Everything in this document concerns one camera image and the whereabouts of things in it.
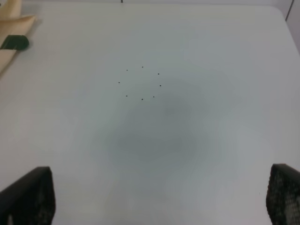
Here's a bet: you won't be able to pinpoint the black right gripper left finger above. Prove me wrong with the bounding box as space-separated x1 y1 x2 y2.
0 166 56 225

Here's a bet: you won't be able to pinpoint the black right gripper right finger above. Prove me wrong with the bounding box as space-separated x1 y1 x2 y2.
266 164 300 225

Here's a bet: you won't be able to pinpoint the white linen bag green handles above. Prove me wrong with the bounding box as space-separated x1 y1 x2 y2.
0 0 36 72

